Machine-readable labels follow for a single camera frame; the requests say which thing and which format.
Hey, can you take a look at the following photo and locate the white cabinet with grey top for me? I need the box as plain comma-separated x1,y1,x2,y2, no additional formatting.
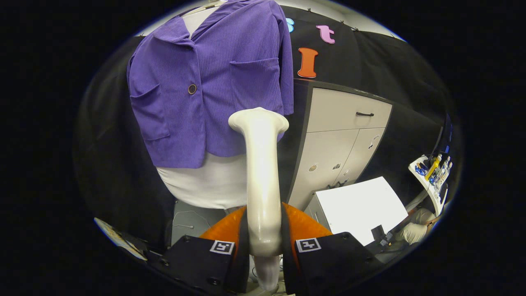
286,80,393,212

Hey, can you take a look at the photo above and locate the white mannequin torso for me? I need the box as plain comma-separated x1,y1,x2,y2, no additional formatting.
156,0,249,209

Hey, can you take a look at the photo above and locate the white side table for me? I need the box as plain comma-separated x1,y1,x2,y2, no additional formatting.
408,154,452,216

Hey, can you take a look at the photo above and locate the white garment steamer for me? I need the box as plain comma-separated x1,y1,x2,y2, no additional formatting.
228,107,289,293

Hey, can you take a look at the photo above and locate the black computer monitor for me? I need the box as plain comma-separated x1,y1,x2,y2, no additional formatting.
429,113,454,159

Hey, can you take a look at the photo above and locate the yellow bottle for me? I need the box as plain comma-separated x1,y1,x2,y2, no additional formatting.
425,155,442,180

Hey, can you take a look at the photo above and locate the person's leg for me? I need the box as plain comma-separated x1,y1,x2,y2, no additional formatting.
394,208,436,245

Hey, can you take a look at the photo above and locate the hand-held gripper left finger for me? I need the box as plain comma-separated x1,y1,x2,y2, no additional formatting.
150,206,251,296

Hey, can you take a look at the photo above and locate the purple corduroy jacket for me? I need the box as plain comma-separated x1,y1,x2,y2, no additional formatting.
127,0,294,169

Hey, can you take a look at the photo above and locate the printed board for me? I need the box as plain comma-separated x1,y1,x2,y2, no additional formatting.
94,217,148,261

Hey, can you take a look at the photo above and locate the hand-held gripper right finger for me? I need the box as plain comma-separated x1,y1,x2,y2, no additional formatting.
280,202,385,296

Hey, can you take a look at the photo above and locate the black backdrop cloth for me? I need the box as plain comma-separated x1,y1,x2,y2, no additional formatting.
74,5,457,247

